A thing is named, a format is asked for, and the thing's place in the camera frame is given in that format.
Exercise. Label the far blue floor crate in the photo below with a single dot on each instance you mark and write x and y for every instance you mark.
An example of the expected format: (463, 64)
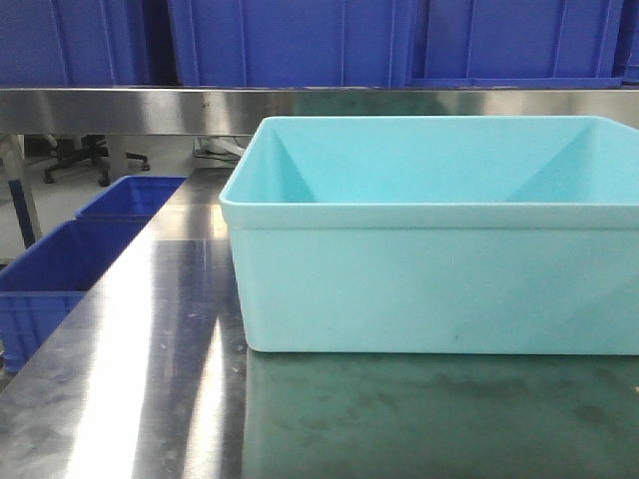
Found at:
(132, 198)

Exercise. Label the blue crate upper middle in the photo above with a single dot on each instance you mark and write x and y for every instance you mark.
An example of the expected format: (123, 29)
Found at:
(293, 44)

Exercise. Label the black office chair base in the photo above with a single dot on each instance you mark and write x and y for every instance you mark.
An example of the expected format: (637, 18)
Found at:
(66, 154)

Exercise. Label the light cyan plastic bin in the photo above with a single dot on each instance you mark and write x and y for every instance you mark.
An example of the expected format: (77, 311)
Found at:
(437, 234)

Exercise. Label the near blue floor crate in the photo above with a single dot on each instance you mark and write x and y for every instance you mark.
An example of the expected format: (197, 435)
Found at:
(41, 286)

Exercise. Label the blue crate upper left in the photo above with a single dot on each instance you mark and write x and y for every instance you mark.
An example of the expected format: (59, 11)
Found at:
(73, 43)

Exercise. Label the blue crate upper right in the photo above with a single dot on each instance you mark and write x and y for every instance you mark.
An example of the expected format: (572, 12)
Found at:
(516, 44)

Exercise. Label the steel shelf front rail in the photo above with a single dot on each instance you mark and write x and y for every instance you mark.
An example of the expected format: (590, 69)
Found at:
(236, 112)

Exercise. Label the blue floor crate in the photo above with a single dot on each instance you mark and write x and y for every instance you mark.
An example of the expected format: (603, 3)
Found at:
(41, 286)
(132, 198)

